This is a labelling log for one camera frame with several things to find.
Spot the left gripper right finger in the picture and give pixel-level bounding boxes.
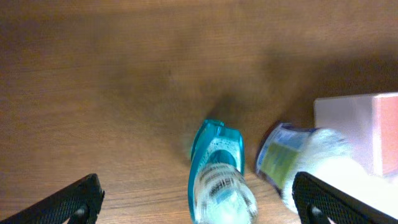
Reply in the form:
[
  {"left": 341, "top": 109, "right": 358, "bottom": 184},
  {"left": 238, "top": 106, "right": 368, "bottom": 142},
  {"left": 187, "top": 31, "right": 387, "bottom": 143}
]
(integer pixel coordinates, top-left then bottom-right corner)
[{"left": 292, "top": 172, "right": 397, "bottom": 224}]

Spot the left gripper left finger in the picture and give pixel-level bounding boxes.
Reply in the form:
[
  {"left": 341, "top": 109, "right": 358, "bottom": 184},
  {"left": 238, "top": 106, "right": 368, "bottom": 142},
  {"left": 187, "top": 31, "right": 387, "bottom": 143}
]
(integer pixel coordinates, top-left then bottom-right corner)
[{"left": 1, "top": 174, "right": 105, "bottom": 224}]

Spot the clear hand soap pump bottle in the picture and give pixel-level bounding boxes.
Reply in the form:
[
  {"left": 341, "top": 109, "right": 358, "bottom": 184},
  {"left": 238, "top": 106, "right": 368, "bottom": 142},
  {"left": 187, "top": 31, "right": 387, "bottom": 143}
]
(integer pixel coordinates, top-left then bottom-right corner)
[{"left": 254, "top": 121, "right": 398, "bottom": 220}]

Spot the teal mouthwash bottle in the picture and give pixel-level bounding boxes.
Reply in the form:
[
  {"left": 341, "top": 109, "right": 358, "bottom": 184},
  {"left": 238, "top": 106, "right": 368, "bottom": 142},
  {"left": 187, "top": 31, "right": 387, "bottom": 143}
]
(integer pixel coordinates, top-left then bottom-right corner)
[{"left": 188, "top": 119, "right": 258, "bottom": 224}]

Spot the white open cardboard box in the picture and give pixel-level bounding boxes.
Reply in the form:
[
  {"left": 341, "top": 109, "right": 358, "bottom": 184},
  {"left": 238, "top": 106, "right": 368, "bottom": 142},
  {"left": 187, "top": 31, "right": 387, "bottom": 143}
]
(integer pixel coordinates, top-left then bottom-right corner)
[{"left": 313, "top": 92, "right": 397, "bottom": 176}]

